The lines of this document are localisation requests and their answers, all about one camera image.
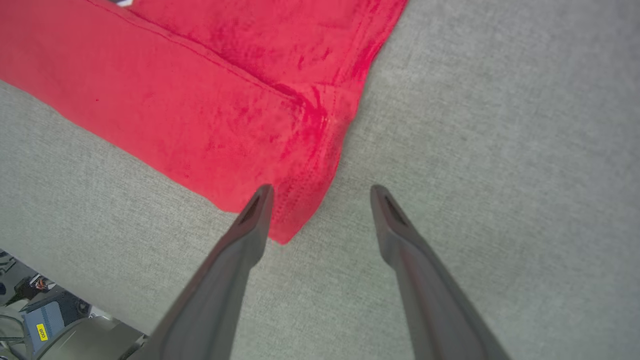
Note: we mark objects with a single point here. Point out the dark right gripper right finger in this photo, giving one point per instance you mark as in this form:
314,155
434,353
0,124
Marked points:
430,300

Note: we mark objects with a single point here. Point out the red and white garment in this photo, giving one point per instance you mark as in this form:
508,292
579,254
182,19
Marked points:
200,85

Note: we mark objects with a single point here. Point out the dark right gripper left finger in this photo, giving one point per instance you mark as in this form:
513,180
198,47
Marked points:
215,295

